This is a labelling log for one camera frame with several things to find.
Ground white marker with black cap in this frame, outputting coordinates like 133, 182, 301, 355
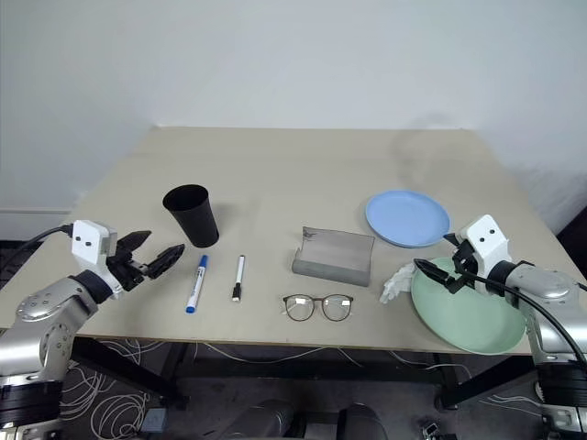
230, 254, 247, 303

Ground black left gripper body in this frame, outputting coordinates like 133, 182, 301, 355
107, 247, 153, 292

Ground grey glasses case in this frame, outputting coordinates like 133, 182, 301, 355
291, 225, 377, 288

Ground small grey box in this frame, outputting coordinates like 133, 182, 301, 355
140, 409, 167, 433

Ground white crumpled tissue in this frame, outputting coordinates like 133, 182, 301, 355
379, 261, 421, 304

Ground green plate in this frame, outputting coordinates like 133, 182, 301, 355
409, 256, 526, 357

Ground thin white tangled cable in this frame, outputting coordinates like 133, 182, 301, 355
201, 342, 467, 373
58, 339, 155, 439

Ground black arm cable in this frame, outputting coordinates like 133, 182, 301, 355
458, 272, 587, 370
13, 223, 75, 258

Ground white marker with blue cap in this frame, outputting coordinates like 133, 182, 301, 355
184, 254, 211, 315

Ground blue plate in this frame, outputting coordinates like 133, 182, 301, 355
364, 189, 452, 249

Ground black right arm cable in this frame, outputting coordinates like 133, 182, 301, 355
458, 272, 587, 370

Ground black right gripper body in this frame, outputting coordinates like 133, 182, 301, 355
443, 240, 482, 295

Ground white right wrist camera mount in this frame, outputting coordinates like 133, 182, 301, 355
457, 214, 512, 281

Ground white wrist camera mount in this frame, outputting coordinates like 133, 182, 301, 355
71, 219, 126, 297
457, 214, 512, 281

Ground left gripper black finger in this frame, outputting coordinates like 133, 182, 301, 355
145, 243, 186, 279
116, 229, 153, 255

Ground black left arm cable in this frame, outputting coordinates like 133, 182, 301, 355
13, 223, 75, 258

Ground brown round-framed glasses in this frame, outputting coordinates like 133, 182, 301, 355
281, 293, 355, 324

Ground black plastic cup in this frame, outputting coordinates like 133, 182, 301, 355
161, 183, 221, 249

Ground black metal table frame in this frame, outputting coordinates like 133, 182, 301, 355
71, 337, 538, 413

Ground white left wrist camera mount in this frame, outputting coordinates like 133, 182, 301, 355
71, 219, 126, 297

